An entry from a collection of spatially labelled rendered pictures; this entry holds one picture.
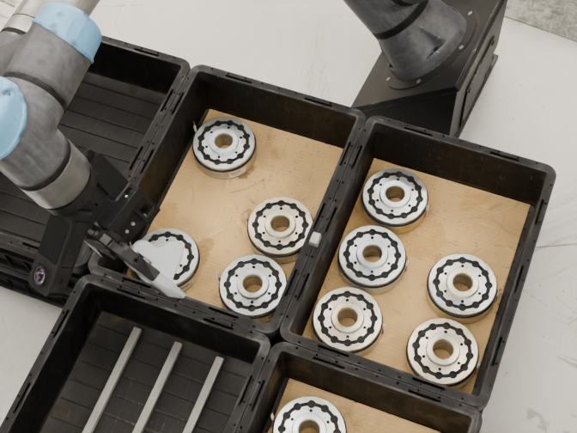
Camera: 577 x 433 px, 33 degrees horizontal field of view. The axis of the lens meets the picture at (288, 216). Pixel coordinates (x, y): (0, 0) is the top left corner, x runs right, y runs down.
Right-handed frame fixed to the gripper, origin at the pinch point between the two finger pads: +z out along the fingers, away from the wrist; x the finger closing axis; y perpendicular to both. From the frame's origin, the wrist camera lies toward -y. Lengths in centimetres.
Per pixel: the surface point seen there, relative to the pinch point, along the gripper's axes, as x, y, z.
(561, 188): -16, 58, 55
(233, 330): -4.1, 2.5, 16.6
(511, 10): 56, 135, 117
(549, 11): 48, 140, 121
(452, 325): -23.3, 21.9, 33.7
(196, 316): 1.1, 1.3, 14.5
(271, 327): -7.9, 5.8, 18.5
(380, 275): -10.9, 22.8, 29.7
